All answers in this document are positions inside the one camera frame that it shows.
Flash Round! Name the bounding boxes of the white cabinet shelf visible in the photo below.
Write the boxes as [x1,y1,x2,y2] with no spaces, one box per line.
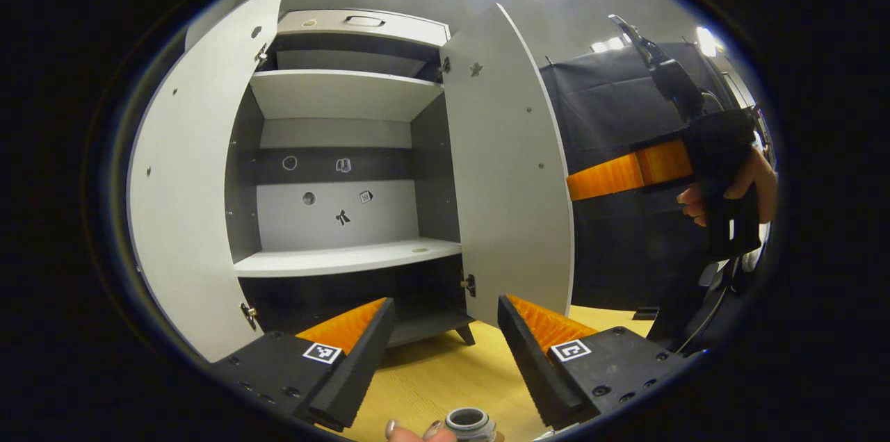
[249,69,444,122]

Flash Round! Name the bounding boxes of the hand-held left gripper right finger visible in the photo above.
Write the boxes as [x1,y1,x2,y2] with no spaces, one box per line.
[497,294,696,430]

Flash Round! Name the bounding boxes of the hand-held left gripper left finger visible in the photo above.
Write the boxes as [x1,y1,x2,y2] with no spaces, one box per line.
[209,297,396,432]

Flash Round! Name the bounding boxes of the white cabinet drawer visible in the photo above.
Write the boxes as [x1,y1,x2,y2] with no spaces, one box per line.
[277,9,451,48]

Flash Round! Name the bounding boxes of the white cabinet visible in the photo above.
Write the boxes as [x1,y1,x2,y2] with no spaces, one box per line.
[224,9,480,349]

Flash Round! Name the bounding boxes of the small ceiling light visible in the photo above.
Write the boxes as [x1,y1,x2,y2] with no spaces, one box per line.
[695,26,721,58]

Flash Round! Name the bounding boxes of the white bottle with green label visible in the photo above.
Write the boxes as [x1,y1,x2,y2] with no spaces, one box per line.
[445,407,496,442]

